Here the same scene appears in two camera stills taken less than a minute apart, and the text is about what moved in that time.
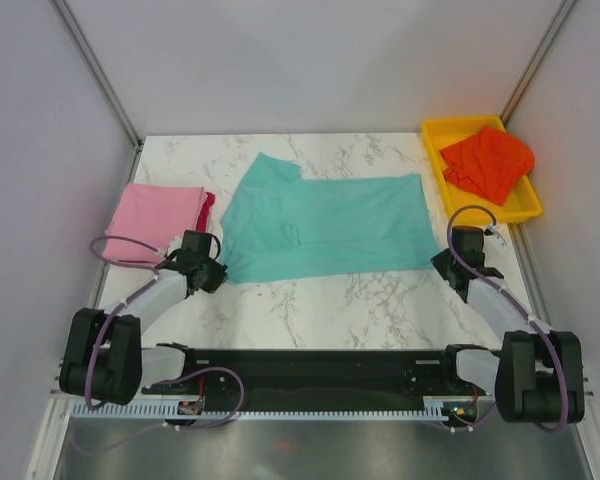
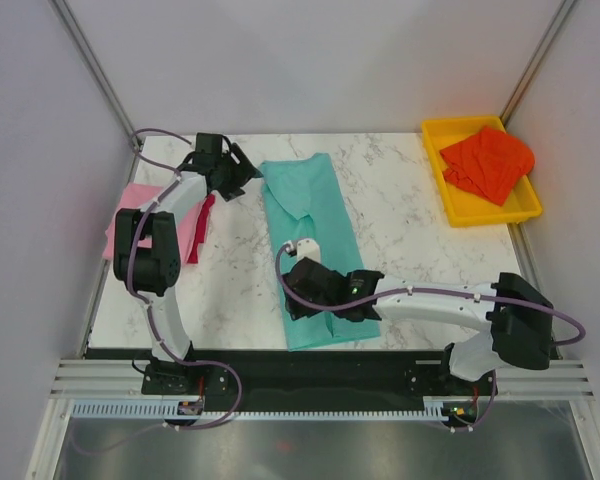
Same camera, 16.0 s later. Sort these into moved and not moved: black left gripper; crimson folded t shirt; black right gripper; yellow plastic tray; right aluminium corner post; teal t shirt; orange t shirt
Moved: black left gripper; teal t shirt; black right gripper
Not moved: right aluminium corner post; yellow plastic tray; orange t shirt; crimson folded t shirt
